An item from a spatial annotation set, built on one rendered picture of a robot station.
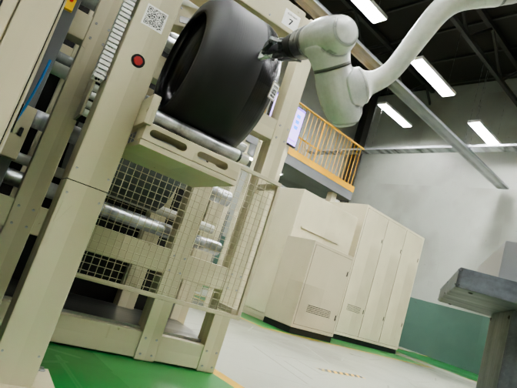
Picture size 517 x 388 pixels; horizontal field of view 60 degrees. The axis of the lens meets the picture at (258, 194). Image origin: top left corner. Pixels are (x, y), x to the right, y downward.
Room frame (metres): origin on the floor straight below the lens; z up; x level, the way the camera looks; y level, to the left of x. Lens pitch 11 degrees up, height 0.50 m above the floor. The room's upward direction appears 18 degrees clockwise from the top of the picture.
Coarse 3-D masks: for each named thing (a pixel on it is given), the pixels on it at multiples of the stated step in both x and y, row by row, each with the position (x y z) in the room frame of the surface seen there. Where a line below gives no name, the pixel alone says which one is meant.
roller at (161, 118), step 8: (160, 112) 1.38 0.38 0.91; (160, 120) 1.38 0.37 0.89; (168, 120) 1.39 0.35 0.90; (176, 120) 1.41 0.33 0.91; (168, 128) 1.41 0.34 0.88; (176, 128) 1.41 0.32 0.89; (184, 128) 1.42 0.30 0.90; (192, 128) 1.44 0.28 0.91; (184, 136) 1.44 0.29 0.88; (192, 136) 1.44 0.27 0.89; (200, 136) 1.45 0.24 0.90; (208, 136) 1.47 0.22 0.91; (200, 144) 1.47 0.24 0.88; (208, 144) 1.47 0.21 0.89; (216, 144) 1.48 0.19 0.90; (224, 144) 1.50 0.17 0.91; (216, 152) 1.51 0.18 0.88; (224, 152) 1.51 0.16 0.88; (232, 152) 1.52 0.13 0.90; (240, 152) 1.53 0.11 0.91; (232, 160) 1.55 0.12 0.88
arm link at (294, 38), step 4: (296, 28) 1.14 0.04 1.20; (300, 28) 1.11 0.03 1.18; (292, 32) 1.14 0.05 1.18; (296, 32) 1.12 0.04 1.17; (292, 36) 1.14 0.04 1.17; (296, 36) 1.11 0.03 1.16; (292, 40) 1.13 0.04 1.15; (296, 40) 1.11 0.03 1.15; (292, 44) 1.13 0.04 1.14; (296, 44) 1.12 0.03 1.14; (292, 48) 1.14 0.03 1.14; (296, 48) 1.13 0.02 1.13; (300, 48) 1.12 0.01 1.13; (292, 52) 1.16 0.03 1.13; (296, 52) 1.14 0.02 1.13; (300, 52) 1.13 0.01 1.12; (296, 56) 1.16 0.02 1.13; (300, 56) 1.15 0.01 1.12; (304, 56) 1.13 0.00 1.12
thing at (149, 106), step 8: (152, 96) 1.32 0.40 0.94; (160, 96) 1.33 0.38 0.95; (144, 104) 1.38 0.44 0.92; (152, 104) 1.32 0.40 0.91; (144, 112) 1.35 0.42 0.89; (152, 112) 1.33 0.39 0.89; (136, 120) 1.40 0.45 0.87; (144, 120) 1.32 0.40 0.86; (152, 120) 1.33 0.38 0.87; (136, 128) 1.42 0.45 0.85
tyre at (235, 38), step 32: (224, 0) 1.41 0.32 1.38; (192, 32) 1.69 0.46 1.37; (224, 32) 1.32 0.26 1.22; (256, 32) 1.38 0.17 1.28; (192, 64) 1.37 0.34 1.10; (224, 64) 1.33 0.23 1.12; (256, 64) 1.38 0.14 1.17; (192, 96) 1.38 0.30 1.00; (224, 96) 1.38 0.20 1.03; (256, 96) 1.41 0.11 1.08; (224, 128) 1.46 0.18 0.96
